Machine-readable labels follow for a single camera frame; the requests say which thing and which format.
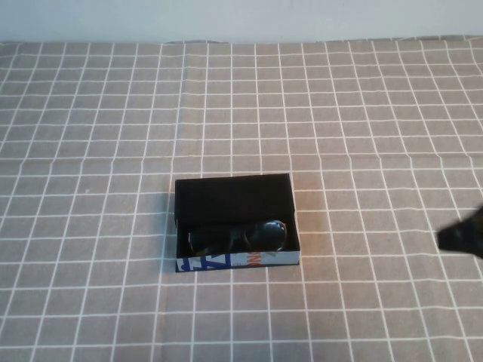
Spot grey white checked tablecloth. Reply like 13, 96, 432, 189
0, 35, 483, 362

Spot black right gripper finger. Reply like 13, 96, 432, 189
437, 204, 483, 241

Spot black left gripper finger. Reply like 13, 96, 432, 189
438, 232, 483, 259

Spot black framed glasses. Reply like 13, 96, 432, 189
187, 219, 290, 256

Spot black printed glasses case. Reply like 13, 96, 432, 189
174, 172, 302, 273

